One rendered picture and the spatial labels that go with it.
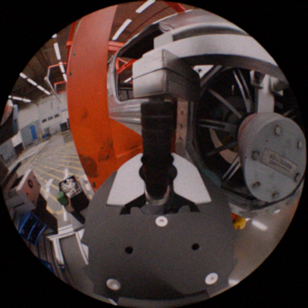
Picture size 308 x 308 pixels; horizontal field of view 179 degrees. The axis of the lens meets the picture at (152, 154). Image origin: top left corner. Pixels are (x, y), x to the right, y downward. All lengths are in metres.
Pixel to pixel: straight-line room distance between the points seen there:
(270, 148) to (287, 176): 0.06
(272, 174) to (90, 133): 0.48
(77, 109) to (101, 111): 0.10
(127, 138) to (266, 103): 0.55
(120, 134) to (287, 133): 0.51
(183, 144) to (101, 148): 0.31
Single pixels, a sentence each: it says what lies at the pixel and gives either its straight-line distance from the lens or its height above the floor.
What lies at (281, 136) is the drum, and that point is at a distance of 0.16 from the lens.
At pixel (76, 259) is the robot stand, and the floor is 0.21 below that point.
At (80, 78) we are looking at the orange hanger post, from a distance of 0.42.
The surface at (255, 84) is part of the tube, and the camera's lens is 0.30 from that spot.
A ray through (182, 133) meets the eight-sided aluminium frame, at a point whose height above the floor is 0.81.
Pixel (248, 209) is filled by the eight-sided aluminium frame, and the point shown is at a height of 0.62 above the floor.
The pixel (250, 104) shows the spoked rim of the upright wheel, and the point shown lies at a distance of 0.40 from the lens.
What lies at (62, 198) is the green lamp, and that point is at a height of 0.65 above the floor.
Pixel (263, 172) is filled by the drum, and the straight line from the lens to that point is 0.17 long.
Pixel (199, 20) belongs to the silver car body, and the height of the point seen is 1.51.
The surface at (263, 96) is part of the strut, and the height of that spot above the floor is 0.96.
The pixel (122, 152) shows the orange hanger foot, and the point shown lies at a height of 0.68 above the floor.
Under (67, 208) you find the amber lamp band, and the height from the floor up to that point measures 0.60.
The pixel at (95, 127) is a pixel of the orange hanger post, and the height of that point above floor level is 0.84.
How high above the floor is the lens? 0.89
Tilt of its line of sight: 28 degrees down
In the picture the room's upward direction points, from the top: 1 degrees counter-clockwise
